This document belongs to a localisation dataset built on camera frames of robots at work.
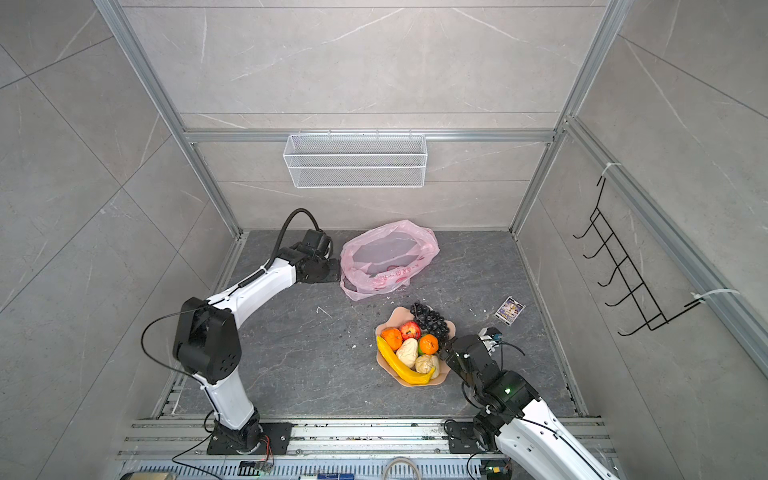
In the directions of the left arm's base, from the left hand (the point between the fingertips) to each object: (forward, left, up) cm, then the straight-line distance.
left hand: (334, 266), depth 92 cm
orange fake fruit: (-22, -18, -5) cm, 29 cm away
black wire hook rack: (-27, -71, +19) cm, 78 cm away
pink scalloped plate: (-14, -20, -8) cm, 26 cm away
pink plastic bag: (+13, -17, -12) cm, 24 cm away
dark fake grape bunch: (-18, -29, -4) cm, 34 cm away
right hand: (-26, -33, -5) cm, 43 cm away
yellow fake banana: (-27, -16, -5) cm, 31 cm away
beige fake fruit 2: (-30, -26, -4) cm, 40 cm away
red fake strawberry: (-20, -23, -6) cm, 31 cm away
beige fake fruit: (-26, -22, -6) cm, 34 cm away
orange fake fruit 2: (-25, -27, -3) cm, 37 cm away
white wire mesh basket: (+32, -7, +17) cm, 37 cm away
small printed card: (-12, -57, -11) cm, 59 cm away
